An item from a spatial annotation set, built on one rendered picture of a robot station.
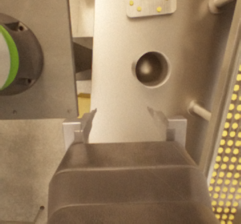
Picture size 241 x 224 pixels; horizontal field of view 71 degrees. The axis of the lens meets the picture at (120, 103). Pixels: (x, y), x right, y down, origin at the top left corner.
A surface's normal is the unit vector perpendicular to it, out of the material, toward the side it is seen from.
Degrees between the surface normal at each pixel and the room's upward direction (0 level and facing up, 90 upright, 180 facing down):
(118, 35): 0
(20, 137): 0
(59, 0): 0
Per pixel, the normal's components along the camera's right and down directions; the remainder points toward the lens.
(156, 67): 0.02, 0.25
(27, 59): 0.96, 0.14
